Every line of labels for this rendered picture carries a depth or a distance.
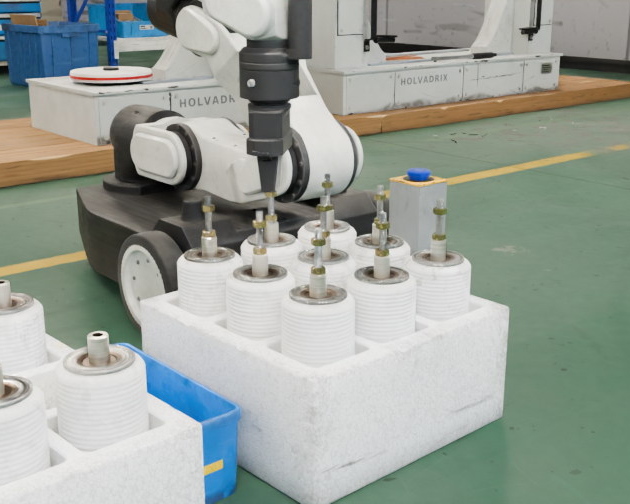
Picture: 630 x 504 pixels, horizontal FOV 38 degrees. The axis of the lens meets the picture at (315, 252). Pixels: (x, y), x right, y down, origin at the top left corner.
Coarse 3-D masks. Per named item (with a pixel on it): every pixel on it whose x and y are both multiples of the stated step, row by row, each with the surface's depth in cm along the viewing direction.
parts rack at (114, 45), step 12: (72, 0) 633; (84, 0) 620; (108, 0) 589; (72, 12) 634; (108, 12) 591; (108, 24) 593; (108, 36) 596; (168, 36) 624; (108, 48) 599; (120, 48) 601; (132, 48) 606; (144, 48) 612; (156, 48) 618; (108, 60) 602
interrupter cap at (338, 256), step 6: (300, 252) 135; (306, 252) 136; (312, 252) 136; (336, 252) 136; (342, 252) 136; (300, 258) 133; (306, 258) 133; (312, 258) 134; (330, 258) 134; (336, 258) 133; (342, 258) 133; (348, 258) 133; (312, 264) 131; (324, 264) 131; (330, 264) 131
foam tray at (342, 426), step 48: (144, 336) 138; (192, 336) 128; (240, 336) 124; (432, 336) 124; (480, 336) 132; (240, 384) 122; (288, 384) 114; (336, 384) 113; (384, 384) 119; (432, 384) 126; (480, 384) 134; (240, 432) 124; (288, 432) 116; (336, 432) 115; (384, 432) 121; (432, 432) 129; (288, 480) 118; (336, 480) 117
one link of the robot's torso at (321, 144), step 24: (192, 24) 176; (216, 24) 172; (192, 48) 177; (216, 48) 172; (240, 48) 169; (216, 72) 174; (312, 96) 170; (312, 120) 167; (336, 120) 171; (312, 144) 163; (336, 144) 166; (312, 168) 162; (336, 168) 166; (288, 192) 166; (312, 192) 166; (336, 192) 172
